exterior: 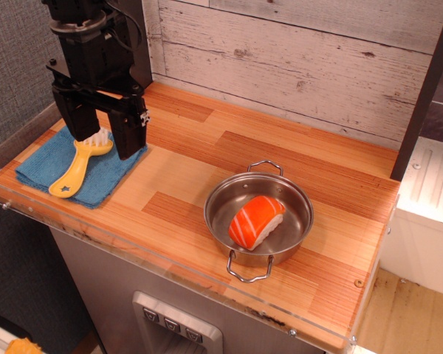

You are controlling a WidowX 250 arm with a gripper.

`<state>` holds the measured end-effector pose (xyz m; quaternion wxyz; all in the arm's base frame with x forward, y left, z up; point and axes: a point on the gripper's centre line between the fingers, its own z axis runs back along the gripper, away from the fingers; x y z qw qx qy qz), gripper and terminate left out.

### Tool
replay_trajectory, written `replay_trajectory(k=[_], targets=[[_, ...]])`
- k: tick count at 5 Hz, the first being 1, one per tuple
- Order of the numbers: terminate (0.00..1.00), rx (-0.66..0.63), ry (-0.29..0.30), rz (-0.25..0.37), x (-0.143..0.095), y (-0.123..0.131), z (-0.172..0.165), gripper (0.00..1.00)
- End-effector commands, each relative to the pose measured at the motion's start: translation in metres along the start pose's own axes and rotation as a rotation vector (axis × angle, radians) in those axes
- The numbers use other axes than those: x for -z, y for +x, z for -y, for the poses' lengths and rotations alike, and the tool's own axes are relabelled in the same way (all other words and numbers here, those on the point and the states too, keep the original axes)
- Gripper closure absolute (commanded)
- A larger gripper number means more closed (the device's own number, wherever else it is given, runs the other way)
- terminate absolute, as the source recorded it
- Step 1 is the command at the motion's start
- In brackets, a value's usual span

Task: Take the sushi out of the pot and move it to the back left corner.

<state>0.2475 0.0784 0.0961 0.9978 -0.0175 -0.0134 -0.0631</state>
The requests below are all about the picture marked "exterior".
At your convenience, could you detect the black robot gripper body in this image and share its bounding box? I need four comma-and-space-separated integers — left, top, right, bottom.
47, 32, 145, 107

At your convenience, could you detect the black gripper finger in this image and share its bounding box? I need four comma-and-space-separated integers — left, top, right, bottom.
52, 87, 100, 142
108, 96, 149, 160

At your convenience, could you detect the orange salmon sushi toy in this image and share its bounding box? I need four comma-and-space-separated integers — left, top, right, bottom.
228, 195, 286, 251

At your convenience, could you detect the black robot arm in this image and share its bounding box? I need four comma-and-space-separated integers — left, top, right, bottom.
45, 1, 153, 160

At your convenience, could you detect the blue cloth napkin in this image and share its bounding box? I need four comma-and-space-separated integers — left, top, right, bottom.
16, 128, 147, 209

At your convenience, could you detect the yellow object at corner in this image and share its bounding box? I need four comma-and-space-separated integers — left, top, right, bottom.
4, 338, 44, 354

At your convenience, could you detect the yellow dish brush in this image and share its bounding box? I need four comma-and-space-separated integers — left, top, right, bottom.
48, 128, 114, 198

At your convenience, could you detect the clear acrylic edge guard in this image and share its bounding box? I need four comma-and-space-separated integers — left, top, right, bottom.
0, 173, 399, 353

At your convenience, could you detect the stainless steel pot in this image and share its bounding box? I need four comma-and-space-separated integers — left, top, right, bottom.
204, 161, 314, 283

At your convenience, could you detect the silver dispenser panel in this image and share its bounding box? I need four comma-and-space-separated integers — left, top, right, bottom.
132, 291, 224, 353

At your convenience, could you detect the white cabinet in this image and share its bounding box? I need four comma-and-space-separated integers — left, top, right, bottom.
380, 138, 443, 293

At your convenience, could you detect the black cable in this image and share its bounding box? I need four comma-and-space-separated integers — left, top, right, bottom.
103, 0, 144, 52

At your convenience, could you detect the dark vertical post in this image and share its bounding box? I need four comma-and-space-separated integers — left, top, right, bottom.
390, 27, 443, 181

